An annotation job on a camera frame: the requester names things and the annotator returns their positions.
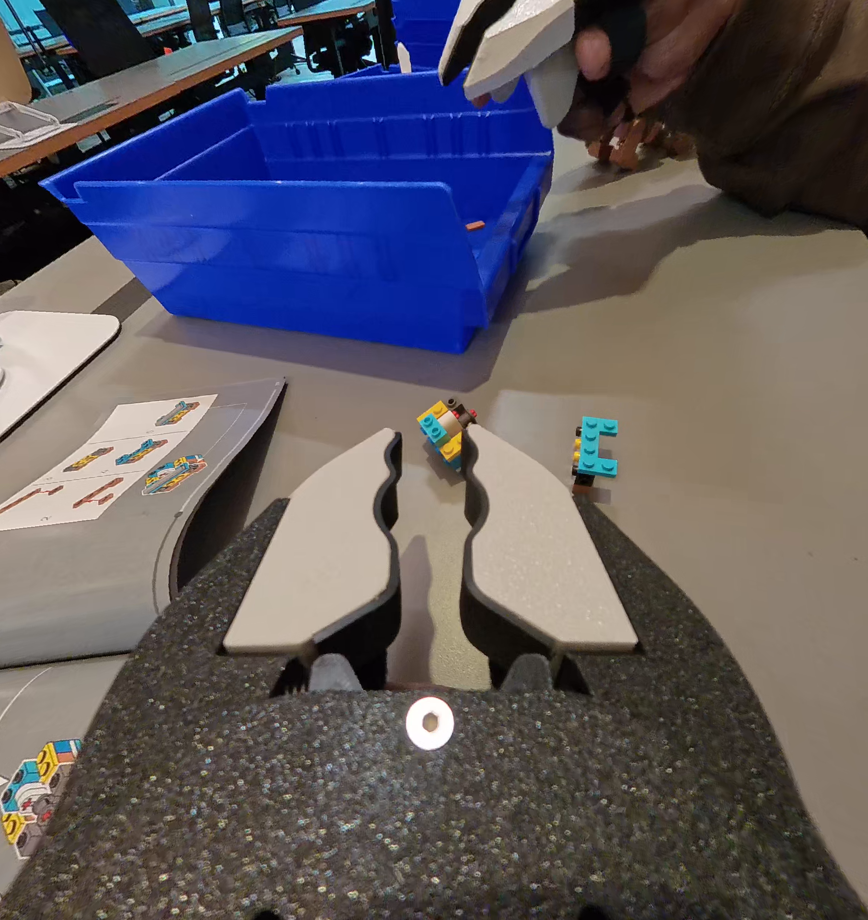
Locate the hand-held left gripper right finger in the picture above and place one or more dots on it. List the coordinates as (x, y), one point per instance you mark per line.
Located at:
(549, 575)

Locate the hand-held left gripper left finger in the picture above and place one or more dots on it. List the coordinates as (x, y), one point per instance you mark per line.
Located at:
(311, 575)

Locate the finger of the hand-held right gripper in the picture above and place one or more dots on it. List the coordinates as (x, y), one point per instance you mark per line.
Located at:
(466, 36)
(527, 39)

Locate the yellow and black brick assembly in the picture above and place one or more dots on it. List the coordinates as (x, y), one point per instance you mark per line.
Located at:
(583, 487)

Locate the multicoloured brick model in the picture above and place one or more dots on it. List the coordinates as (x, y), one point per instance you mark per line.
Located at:
(441, 428)

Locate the blue storage bin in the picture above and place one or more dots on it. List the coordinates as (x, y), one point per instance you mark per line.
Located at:
(297, 287)
(376, 115)
(423, 21)

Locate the person's right forearm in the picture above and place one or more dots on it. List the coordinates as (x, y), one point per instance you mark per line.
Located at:
(800, 108)

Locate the white desk stand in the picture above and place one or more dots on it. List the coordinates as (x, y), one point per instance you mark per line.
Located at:
(45, 352)

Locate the person's right hand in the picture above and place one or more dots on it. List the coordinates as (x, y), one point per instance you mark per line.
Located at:
(682, 43)

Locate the white pointed piece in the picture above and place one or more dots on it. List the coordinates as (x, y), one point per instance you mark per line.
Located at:
(403, 57)

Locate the tan and brown brick dinosaur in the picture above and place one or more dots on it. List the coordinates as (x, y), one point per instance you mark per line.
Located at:
(624, 147)

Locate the brick instruction booklet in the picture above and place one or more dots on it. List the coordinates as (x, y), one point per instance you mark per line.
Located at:
(60, 575)

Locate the long wooden office table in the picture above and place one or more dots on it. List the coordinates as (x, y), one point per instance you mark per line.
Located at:
(153, 79)

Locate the row of black office chairs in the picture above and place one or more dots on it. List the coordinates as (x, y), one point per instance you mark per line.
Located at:
(103, 29)

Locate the clear acrylic stand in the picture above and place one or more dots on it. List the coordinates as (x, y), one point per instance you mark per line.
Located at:
(17, 122)

